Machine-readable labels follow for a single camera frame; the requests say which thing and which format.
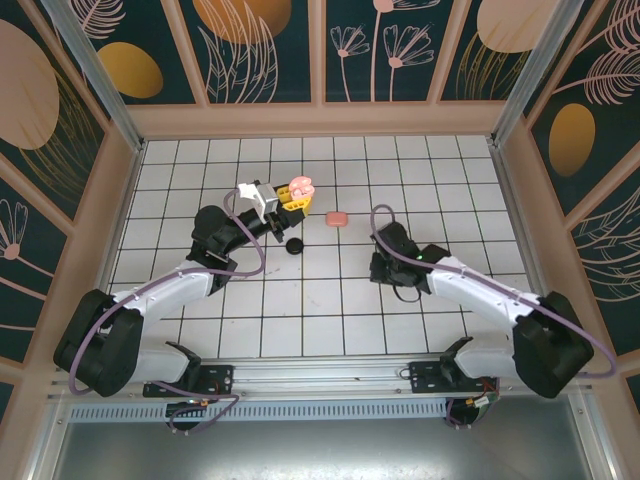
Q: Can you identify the thin black cable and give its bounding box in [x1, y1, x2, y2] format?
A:
[391, 283, 422, 304]

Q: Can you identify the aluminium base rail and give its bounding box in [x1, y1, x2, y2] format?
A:
[142, 355, 594, 399]

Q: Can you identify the aluminium frame side bar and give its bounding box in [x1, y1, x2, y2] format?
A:
[489, 142, 619, 480]
[27, 139, 147, 480]

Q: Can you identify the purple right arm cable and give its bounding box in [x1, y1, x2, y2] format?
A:
[370, 203, 616, 379]

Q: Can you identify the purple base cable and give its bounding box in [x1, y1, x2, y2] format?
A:
[164, 388, 242, 437]
[446, 394, 501, 431]

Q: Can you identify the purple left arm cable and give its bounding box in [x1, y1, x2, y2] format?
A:
[68, 189, 266, 397]

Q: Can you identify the white slotted cable duct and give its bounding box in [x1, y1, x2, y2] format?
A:
[67, 399, 450, 424]

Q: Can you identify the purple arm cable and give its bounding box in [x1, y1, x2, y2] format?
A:
[370, 203, 616, 379]
[68, 189, 266, 397]

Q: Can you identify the aluminium frame post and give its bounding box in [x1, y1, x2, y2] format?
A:
[39, 0, 147, 154]
[491, 0, 586, 149]

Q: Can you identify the pink round earbud case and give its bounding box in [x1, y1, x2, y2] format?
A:
[289, 174, 316, 199]

